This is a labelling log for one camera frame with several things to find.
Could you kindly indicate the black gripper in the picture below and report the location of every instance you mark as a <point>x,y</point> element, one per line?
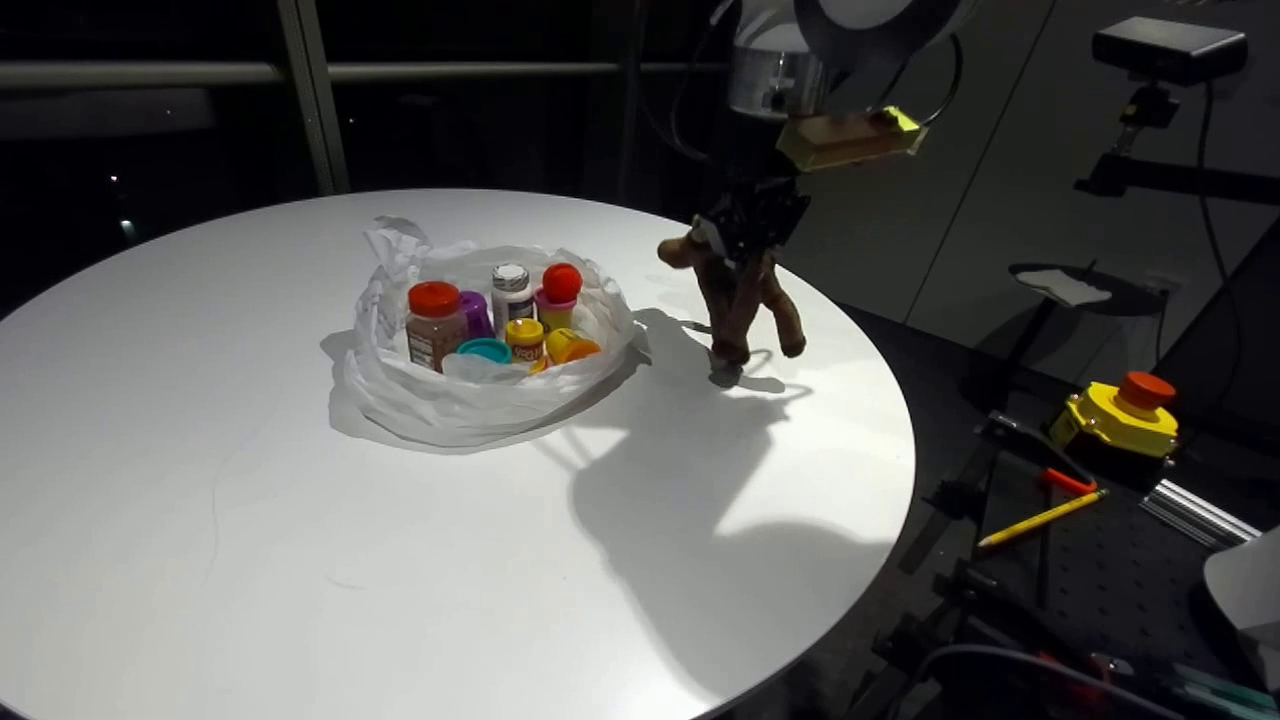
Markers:
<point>770,204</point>

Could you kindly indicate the brown moose plush toy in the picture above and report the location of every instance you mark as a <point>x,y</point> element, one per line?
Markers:
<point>742,314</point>

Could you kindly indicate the yellow block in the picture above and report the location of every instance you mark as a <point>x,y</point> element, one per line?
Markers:
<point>570,347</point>

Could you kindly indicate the pink lid dough tub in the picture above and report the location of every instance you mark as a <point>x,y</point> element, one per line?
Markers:
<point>554,317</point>

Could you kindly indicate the white lid blue label jar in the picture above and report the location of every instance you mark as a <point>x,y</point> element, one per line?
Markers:
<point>515,292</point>

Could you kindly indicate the yellow lid orange tub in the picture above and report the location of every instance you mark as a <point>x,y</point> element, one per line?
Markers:
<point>527,339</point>

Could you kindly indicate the purple dough tub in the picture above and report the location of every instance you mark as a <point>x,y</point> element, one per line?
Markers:
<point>479,314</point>

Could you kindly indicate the teal lid dough tub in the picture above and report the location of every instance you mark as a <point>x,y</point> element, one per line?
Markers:
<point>480,354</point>

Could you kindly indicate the red lid spice jar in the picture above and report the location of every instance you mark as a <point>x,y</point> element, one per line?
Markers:
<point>433,325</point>

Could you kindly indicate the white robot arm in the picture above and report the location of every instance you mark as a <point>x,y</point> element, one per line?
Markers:
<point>827,47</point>

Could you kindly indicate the clear white plastic bag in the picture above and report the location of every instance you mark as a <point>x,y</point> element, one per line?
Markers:
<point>443,403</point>

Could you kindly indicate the grey flat plate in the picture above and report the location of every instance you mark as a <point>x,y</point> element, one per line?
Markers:
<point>1065,287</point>

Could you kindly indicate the yellow pencil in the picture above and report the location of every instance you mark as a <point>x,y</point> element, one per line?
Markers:
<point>1042,521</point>

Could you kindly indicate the yellow emergency stop button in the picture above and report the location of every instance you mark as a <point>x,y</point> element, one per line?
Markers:
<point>1119,416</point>

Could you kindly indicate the aluminium extrusion bar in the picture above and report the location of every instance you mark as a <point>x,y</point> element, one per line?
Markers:
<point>1201,511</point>

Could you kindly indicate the metal window railing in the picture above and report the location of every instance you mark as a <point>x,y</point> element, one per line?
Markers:
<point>201,73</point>

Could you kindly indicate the white rounded object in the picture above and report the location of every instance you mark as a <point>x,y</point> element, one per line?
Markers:
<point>1255,586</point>

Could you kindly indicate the yellowish wrist camera box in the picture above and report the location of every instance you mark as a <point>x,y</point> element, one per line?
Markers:
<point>855,137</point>

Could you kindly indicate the metal window post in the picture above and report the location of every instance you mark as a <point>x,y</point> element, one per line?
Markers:
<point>314,93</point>

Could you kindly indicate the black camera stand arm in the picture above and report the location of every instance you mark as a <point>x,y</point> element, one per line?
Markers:
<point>1174,175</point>

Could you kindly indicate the black camera on stand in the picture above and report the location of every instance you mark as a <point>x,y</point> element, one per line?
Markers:
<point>1171,47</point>

